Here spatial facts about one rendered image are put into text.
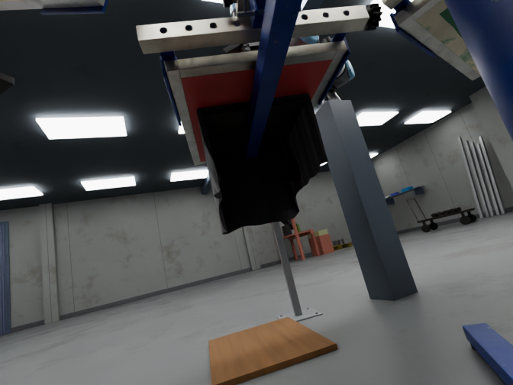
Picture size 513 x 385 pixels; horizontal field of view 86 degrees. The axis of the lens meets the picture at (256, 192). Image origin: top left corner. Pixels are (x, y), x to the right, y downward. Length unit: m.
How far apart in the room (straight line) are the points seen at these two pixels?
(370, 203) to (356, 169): 0.21
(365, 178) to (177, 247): 7.98
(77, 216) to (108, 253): 1.43
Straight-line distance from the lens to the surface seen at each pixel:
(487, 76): 0.21
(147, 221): 9.33
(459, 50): 1.42
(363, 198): 1.67
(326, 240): 9.18
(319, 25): 0.98
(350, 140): 1.77
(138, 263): 9.17
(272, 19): 0.71
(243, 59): 0.94
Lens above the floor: 0.37
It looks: 13 degrees up
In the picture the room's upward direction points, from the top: 14 degrees counter-clockwise
